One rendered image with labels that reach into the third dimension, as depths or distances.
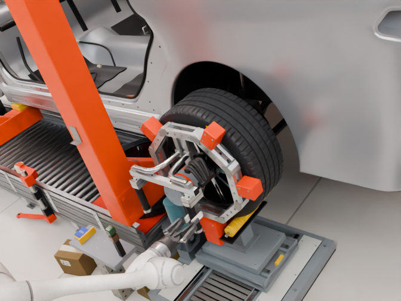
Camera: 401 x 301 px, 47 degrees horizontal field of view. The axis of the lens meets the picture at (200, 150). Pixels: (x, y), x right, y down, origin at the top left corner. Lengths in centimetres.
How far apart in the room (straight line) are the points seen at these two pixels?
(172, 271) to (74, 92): 100
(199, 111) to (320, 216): 134
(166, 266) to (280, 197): 173
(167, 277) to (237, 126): 76
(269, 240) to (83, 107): 127
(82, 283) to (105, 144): 89
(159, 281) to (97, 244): 108
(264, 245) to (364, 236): 64
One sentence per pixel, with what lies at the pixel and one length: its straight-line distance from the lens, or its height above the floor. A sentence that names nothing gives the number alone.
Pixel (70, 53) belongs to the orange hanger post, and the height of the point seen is 154.
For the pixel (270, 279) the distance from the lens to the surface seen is 265.
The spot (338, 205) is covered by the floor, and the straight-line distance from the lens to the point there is 321.
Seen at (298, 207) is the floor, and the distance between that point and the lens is 323.
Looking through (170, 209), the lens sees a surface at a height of 71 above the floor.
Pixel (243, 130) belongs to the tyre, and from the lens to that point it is 210.
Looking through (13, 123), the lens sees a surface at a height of 63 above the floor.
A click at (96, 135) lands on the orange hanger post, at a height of 112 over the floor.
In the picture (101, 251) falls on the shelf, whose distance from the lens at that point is 273.
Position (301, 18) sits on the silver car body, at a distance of 186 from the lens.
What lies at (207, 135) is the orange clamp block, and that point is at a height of 114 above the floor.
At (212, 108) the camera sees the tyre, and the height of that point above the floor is 116.
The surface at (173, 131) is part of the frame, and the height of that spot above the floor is 112.
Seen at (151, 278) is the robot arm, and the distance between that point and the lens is 176.
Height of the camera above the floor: 215
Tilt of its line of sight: 32 degrees down
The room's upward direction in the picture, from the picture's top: 18 degrees counter-clockwise
